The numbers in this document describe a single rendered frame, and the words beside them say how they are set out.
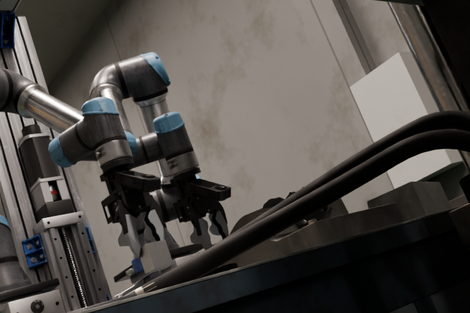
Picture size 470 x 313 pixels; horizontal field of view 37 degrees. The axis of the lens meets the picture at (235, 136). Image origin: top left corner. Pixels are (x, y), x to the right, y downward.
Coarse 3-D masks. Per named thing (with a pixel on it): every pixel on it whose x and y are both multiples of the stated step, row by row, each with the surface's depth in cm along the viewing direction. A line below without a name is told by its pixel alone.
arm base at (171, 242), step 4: (164, 224) 221; (144, 228) 217; (164, 228) 220; (140, 232) 217; (164, 232) 219; (168, 232) 221; (140, 236) 217; (144, 236) 216; (164, 236) 217; (168, 236) 218; (140, 240) 216; (144, 240) 216; (152, 240) 215; (168, 240) 217; (172, 240) 218; (140, 244) 216; (144, 244) 215; (168, 244) 216; (172, 244) 217; (176, 244) 219; (172, 248) 216
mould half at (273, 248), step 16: (336, 208) 150; (384, 208) 139; (240, 224) 139; (320, 224) 125; (336, 224) 128; (352, 224) 131; (368, 224) 134; (384, 224) 137; (272, 240) 133; (288, 240) 130; (304, 240) 127; (320, 240) 124; (240, 256) 139; (256, 256) 136; (272, 256) 133
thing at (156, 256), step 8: (160, 240) 144; (144, 248) 142; (152, 248) 142; (160, 248) 143; (168, 248) 144; (144, 256) 142; (152, 256) 141; (160, 256) 142; (168, 256) 143; (136, 264) 144; (144, 264) 142; (152, 264) 140; (160, 264) 141; (168, 264) 142; (128, 272) 150; (136, 272) 145
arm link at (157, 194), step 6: (150, 192) 222; (156, 192) 222; (156, 198) 220; (162, 198) 220; (162, 204) 220; (162, 210) 220; (162, 216) 220; (168, 216) 221; (138, 222) 218; (138, 228) 217
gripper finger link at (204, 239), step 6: (204, 222) 170; (204, 228) 170; (192, 234) 172; (204, 234) 169; (192, 240) 172; (198, 240) 171; (204, 240) 169; (210, 240) 170; (204, 246) 169; (210, 246) 169
